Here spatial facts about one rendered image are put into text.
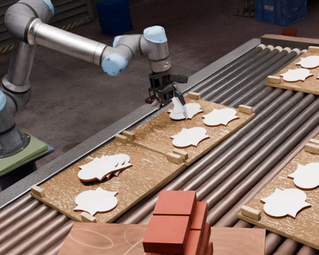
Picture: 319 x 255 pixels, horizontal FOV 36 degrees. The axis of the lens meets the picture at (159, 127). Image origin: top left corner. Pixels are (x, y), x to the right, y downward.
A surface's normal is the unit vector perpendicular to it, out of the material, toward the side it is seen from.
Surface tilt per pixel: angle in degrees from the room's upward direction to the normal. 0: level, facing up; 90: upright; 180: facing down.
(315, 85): 0
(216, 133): 0
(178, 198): 0
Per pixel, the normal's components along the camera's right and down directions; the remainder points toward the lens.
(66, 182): -0.14, -0.87
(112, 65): -0.30, 0.55
